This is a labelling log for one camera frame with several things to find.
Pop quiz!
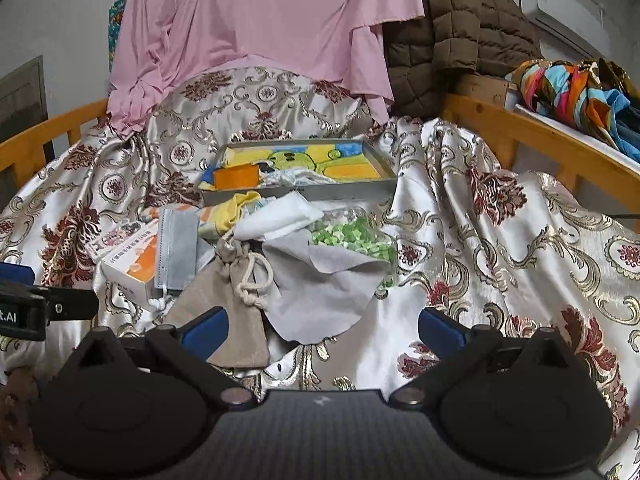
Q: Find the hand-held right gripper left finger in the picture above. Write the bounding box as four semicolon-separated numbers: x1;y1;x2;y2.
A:
75;306;257;407

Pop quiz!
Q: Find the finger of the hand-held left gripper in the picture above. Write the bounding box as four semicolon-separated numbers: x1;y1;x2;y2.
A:
45;286;99;322
0;262;35;286

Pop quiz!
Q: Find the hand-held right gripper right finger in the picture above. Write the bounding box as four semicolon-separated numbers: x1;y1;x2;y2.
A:
389;307;576;408

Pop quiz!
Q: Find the beige drawstring bag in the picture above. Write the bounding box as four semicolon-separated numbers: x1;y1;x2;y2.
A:
162;237;275;368

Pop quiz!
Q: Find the grey face mask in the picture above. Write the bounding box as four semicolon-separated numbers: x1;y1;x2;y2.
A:
152;207;213;306

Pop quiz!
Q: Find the grey cloth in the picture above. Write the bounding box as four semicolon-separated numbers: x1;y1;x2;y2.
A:
260;230;386;345

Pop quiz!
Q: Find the white towel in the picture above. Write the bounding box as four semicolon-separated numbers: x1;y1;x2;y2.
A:
232;192;325;241

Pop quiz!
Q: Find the grey shallow box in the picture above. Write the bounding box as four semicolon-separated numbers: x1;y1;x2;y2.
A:
200;139;399;207

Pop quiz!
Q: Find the orange white carton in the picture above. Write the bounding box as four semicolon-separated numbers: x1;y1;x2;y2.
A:
100;220;166;308

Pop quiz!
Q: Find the floral satin blanket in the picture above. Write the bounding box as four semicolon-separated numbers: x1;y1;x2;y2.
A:
0;65;640;480

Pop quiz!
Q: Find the brown floral clothing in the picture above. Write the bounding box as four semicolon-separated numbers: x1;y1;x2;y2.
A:
0;367;51;480

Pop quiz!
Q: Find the bag of green white pieces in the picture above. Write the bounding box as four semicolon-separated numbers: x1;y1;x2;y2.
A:
307;207;401;301

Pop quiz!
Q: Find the grey door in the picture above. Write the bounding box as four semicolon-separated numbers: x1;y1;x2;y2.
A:
0;55;56;161

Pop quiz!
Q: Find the white mesh cloth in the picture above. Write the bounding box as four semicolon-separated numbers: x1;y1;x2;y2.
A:
260;169;336;188

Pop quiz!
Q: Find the yellow blue printed cloth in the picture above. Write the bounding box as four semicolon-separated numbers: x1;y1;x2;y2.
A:
222;142;388;183

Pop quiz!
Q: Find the white board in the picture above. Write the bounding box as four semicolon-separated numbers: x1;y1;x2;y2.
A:
514;102;640;167

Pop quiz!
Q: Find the colourful patterned scarf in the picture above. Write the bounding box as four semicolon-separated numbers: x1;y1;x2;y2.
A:
507;57;640;163

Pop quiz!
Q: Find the brown quilted jacket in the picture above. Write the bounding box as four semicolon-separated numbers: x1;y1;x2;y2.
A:
382;0;543;121

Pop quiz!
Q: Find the pink cloth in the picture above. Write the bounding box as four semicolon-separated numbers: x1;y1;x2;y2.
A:
107;0;426;136

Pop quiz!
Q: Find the white air conditioner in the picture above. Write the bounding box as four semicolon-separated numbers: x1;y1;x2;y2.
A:
517;0;623;61

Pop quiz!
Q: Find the wooden bed rail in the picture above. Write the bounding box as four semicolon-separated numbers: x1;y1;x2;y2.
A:
442;75;640;233
0;99;111;173

